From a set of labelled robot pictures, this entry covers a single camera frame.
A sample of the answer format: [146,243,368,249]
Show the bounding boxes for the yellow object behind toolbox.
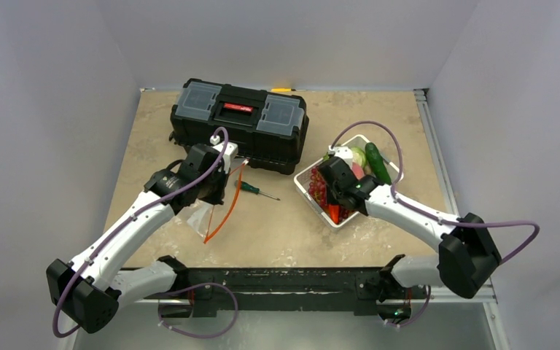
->
[270,87,295,93]

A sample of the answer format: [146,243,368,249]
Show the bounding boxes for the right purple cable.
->
[329,120,541,265]

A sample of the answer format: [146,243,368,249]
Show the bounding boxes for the pink toy peach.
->
[351,162,365,179]

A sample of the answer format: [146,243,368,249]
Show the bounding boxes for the green toy cucumber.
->
[364,142,392,185]

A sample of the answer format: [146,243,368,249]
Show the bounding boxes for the green toy cabbage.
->
[350,147,368,168]

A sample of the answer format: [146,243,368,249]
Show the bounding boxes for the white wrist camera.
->
[209,136,238,174]
[327,146,354,166]

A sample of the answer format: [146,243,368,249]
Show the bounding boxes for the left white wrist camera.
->
[209,136,238,174]

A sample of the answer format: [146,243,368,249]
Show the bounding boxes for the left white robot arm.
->
[46,141,238,338]

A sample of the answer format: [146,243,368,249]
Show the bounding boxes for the orange toy carrot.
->
[327,204,353,225]

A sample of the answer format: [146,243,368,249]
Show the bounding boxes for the light red toy grapes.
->
[308,167,327,207]

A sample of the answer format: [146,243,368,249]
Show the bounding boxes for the green handle screwdriver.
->
[235,181,280,201]

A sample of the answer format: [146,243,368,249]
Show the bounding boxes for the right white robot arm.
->
[317,157,502,299]

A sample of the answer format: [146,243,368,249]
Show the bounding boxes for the black plastic toolbox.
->
[168,78,309,175]

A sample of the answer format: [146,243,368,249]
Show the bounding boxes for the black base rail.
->
[161,266,419,320]

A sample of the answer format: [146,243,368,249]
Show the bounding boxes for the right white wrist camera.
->
[327,146,354,166]

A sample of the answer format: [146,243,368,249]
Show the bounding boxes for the clear orange-zip bag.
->
[177,158,249,244]

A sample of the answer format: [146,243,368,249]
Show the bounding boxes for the aluminium frame rail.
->
[413,89,510,349]

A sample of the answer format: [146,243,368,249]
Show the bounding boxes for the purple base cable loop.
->
[157,281,239,340]

